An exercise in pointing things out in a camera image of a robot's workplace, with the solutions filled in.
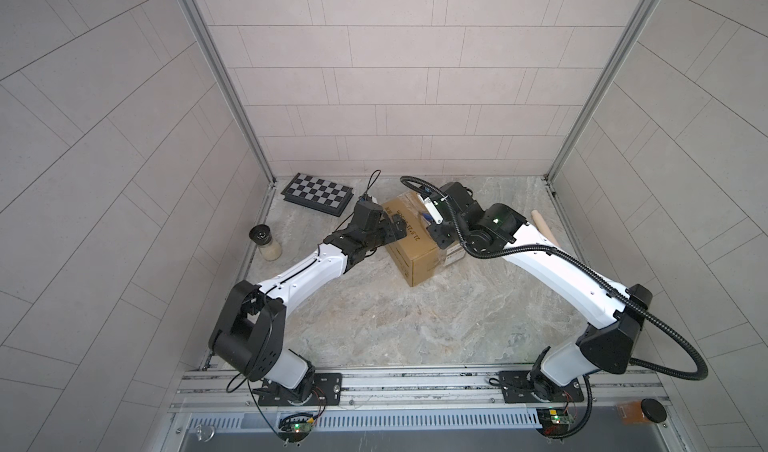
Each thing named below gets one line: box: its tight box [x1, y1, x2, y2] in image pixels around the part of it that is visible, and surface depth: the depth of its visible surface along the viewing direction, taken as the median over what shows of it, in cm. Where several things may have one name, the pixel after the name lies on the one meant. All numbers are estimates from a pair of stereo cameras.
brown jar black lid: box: [616, 398, 667, 425], surface depth 63 cm
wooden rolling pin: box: [531, 210, 559, 247], surface depth 103 cm
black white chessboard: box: [281, 172, 354, 217], surface depth 110 cm
